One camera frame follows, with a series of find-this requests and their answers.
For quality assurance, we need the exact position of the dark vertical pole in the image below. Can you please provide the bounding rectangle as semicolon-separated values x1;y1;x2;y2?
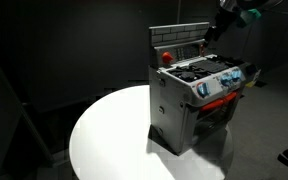
176;0;182;25

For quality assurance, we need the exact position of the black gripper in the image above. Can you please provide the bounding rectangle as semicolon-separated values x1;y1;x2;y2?
202;5;234;48

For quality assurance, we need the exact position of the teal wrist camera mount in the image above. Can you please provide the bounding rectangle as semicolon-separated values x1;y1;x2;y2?
236;8;264;28

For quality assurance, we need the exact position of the black stove griddle plate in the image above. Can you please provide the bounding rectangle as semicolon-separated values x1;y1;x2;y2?
191;59;231;75

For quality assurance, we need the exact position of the orange oven door handle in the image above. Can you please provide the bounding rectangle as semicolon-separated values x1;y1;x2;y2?
199;91;240;113

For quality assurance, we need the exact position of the red round stove knob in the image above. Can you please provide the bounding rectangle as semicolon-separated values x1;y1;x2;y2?
161;51;174;65

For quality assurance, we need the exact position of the gray toy stove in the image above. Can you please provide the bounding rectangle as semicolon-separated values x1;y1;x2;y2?
147;21;262;157

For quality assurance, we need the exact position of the black metal frame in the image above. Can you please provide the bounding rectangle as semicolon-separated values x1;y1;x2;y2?
0;39;57;169

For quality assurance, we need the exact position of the gray oven door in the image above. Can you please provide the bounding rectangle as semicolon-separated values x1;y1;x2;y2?
183;91;242;155

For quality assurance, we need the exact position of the black stove keypad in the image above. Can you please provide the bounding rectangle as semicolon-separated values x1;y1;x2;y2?
173;44;201;63

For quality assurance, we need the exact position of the yellow stove tag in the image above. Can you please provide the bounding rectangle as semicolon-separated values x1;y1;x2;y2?
244;79;257;89

